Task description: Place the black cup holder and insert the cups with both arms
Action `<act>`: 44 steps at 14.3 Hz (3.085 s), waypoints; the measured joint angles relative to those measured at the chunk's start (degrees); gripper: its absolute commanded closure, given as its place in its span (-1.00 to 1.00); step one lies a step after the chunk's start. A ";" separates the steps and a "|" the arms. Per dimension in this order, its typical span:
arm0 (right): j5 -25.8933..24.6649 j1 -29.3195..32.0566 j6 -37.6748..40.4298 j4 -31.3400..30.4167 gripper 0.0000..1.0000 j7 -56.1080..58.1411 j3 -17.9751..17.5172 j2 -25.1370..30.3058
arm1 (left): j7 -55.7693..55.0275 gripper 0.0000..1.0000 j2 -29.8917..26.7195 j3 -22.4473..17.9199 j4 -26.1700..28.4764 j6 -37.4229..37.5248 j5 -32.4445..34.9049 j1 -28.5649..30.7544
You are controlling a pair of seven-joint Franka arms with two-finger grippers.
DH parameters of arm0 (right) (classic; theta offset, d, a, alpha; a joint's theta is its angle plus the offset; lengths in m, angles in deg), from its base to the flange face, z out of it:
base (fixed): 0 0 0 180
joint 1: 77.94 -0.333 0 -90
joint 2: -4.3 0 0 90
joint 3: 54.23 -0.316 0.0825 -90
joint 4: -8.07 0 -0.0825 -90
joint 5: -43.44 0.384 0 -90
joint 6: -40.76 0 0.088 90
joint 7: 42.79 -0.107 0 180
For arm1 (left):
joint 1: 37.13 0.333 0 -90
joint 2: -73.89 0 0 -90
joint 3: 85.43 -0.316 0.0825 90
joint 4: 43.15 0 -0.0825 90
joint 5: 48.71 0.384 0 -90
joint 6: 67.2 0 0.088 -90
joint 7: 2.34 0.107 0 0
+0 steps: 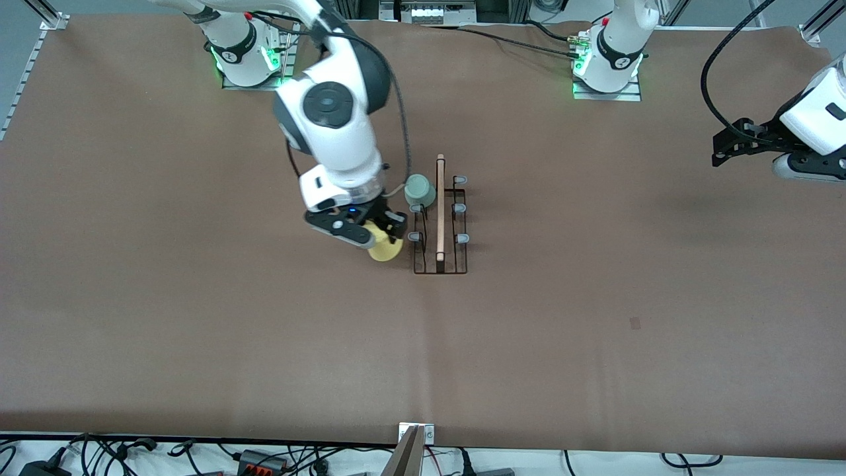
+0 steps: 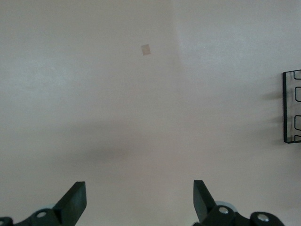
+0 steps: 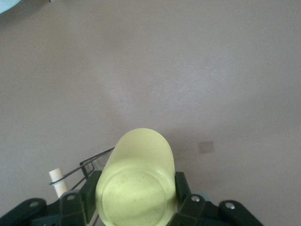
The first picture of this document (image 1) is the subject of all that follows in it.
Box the yellow plastic cup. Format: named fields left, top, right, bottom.
left=365, top=221, right=404, bottom=262

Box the pale green plastic cup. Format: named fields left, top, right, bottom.
left=404, top=173, right=438, bottom=208

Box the black wire cup holder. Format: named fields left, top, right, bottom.
left=407, top=153, right=471, bottom=276

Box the white power strip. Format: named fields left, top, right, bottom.
left=380, top=0, right=478, bottom=25

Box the black orange connector block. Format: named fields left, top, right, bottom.
left=237, top=449, right=289, bottom=475

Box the black power adapter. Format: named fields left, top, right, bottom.
left=19, top=458, right=72, bottom=476

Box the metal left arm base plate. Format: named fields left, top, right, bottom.
left=572, top=71, right=642, bottom=102

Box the aluminium frame profile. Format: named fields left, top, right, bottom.
left=26, top=0, right=71, bottom=31
left=798, top=0, right=846, bottom=46

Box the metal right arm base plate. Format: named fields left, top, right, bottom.
left=221, top=19, right=296, bottom=92

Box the small metal bracket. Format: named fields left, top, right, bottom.
left=398, top=422, right=436, bottom=445

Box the black cable across mat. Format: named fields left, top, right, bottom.
left=423, top=22, right=584, bottom=61

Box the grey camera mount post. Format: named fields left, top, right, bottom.
left=381, top=425, right=426, bottom=476

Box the perforated metal rail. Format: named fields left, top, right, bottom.
left=0, top=26, right=51, bottom=143

